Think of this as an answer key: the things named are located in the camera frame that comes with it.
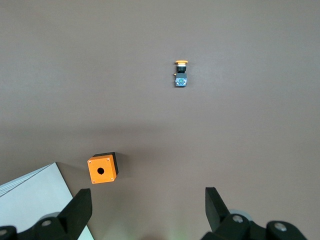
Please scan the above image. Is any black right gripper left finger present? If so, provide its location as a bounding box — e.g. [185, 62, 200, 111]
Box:
[0, 188, 93, 240]

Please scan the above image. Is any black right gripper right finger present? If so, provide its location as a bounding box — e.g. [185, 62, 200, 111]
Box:
[199, 186, 311, 240]

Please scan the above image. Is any white drawer cabinet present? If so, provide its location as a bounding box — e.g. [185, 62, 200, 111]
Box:
[0, 162, 95, 240]

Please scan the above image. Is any orange capped push button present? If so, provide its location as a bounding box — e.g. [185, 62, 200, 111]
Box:
[171, 59, 190, 88]

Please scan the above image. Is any orange box with hole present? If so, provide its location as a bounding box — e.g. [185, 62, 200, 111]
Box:
[87, 151, 120, 186]

